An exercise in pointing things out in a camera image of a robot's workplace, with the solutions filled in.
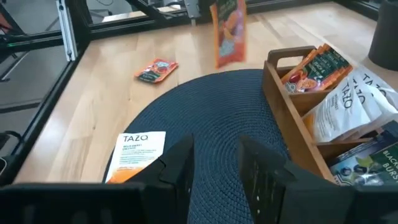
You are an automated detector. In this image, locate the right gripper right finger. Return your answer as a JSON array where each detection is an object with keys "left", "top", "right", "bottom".
[{"left": 239, "top": 134, "right": 398, "bottom": 224}]

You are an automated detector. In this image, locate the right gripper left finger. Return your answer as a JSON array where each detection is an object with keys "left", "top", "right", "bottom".
[{"left": 0, "top": 133, "right": 195, "bottom": 224}]

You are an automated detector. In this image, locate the dark blackcurrant tea bag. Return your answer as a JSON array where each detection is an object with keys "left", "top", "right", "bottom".
[
  {"left": 326, "top": 120, "right": 398, "bottom": 162},
  {"left": 329, "top": 146, "right": 398, "bottom": 187}
]

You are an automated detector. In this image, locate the wooden three-compartment tray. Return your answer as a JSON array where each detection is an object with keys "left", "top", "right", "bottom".
[{"left": 262, "top": 45, "right": 398, "bottom": 184}]

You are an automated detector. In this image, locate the dark round woven placemat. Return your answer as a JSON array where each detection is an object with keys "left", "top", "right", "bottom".
[{"left": 102, "top": 68, "right": 292, "bottom": 224}]

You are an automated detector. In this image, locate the silver metal bracket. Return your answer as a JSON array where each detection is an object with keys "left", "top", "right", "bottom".
[{"left": 55, "top": 0, "right": 78, "bottom": 62}]

